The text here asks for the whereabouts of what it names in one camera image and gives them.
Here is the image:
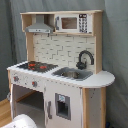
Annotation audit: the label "black toy faucet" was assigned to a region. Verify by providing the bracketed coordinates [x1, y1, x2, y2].
[75, 49, 95, 71]

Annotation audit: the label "wooden toy kitchen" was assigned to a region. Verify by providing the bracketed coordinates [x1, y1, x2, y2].
[8, 10, 115, 128]

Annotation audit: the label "black stovetop red burners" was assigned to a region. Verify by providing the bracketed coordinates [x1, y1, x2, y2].
[20, 61, 56, 73]

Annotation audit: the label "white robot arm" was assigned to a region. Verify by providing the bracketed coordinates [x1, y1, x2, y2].
[1, 114, 37, 128]

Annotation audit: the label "grey range hood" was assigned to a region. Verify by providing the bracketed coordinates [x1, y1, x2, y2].
[25, 15, 54, 34]

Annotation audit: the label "metal sink basin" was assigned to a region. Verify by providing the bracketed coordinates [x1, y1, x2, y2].
[53, 67, 92, 81]

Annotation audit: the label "red stove knob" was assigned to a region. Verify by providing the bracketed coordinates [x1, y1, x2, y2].
[13, 76, 19, 82]
[32, 81, 37, 87]

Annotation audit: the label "white dishwasher door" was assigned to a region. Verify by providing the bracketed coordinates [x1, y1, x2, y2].
[44, 82, 82, 128]

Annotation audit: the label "toy microwave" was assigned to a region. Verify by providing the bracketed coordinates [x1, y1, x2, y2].
[55, 14, 93, 33]

